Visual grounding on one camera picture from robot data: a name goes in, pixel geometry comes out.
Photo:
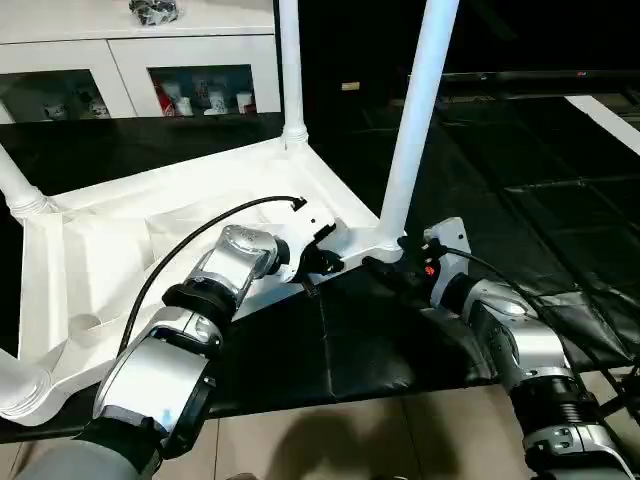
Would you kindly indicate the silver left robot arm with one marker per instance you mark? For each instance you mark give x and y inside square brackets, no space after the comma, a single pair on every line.
[160,370]

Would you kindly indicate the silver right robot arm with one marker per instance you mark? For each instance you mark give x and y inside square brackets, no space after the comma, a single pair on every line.
[510,330]

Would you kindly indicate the black work mat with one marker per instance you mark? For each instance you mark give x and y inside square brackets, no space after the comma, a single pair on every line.
[330,340]

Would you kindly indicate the small beige tag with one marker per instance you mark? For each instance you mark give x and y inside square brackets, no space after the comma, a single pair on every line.
[351,87]

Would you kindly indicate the black metal bar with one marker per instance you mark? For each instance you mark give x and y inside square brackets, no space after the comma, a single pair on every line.
[540,77]

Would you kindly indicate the white flat board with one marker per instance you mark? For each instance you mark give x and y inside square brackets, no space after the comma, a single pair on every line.
[605,122]

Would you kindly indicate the white glass-door cabinet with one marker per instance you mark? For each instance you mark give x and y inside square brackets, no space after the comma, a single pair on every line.
[200,45]

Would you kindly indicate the dark object on cabinet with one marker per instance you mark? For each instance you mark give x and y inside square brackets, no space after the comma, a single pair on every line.
[155,10]

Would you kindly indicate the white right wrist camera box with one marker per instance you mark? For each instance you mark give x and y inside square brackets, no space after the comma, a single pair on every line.
[448,240]

